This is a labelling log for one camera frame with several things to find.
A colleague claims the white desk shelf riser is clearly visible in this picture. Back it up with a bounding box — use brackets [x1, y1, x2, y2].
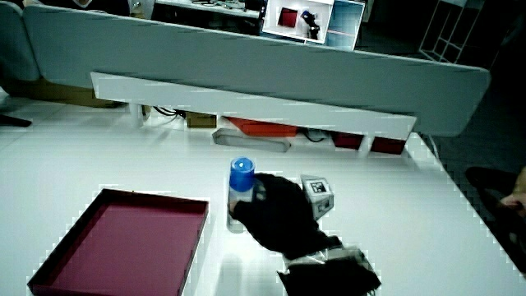
[90, 71, 418, 158]

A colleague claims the short grey desk partition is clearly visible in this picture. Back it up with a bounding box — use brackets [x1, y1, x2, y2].
[0, 1, 41, 82]

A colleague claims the glue bottle with blue cap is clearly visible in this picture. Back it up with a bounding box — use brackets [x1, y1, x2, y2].
[225, 156, 257, 234]

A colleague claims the dark red tray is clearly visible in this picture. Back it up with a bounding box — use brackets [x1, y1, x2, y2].
[26, 187, 210, 296]

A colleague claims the person's right hand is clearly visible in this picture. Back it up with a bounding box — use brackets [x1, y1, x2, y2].
[228, 172, 344, 261]

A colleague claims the black cable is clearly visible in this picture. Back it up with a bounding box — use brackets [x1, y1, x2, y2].
[301, 127, 329, 144]
[152, 105, 187, 120]

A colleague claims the grey tray with red item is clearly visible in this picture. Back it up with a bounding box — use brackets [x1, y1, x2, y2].
[211, 127, 293, 154]

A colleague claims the white cube shelf rack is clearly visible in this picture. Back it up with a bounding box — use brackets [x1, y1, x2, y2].
[418, 0, 487, 65]

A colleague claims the white desk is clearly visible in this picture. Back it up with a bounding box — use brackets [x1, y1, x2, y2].
[0, 96, 526, 296]

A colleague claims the dark red box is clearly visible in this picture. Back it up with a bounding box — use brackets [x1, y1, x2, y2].
[330, 131, 365, 151]
[370, 136, 408, 156]

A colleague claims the small brown cardboard box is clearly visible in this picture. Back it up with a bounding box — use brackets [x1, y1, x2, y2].
[185, 111, 218, 130]

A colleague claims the black flat object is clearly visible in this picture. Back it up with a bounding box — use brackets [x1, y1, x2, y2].
[0, 113, 33, 128]

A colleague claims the orange-red flat box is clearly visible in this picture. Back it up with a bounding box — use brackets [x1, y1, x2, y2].
[226, 116, 299, 138]

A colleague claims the brown cardboard panel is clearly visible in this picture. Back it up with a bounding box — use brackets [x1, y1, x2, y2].
[2, 76, 125, 109]

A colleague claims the computer monitor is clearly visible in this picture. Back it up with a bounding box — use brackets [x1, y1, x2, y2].
[260, 0, 367, 53]

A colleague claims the long grey desk partition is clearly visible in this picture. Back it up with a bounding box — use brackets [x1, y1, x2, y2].
[22, 3, 492, 138]

